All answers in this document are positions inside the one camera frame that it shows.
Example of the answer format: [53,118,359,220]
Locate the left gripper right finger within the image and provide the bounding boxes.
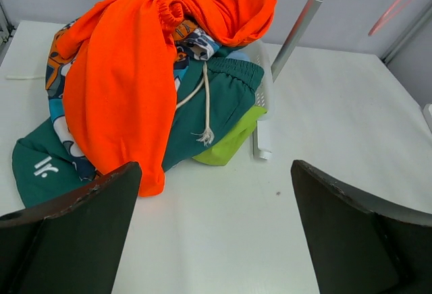
[291,160,431,293]

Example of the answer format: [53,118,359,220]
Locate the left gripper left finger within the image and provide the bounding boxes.
[1,162,142,293]

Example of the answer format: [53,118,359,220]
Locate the lime green shorts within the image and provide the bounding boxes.
[193,105,267,166]

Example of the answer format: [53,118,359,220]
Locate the orange shorts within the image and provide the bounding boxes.
[56,0,277,197]

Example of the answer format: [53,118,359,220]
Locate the teal green shorts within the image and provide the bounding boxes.
[12,47,264,207]

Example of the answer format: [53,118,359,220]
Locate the patterned navy white shorts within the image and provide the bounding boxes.
[45,17,223,182]

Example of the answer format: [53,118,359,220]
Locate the pink hanger for orange shorts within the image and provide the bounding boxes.
[368,0,414,36]

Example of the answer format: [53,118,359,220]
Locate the light blue shorts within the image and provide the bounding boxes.
[226,51,250,62]

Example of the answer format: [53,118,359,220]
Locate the silver clothes rack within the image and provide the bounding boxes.
[252,0,431,160]

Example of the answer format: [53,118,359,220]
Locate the white plastic basket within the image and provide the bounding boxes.
[245,40,275,121]

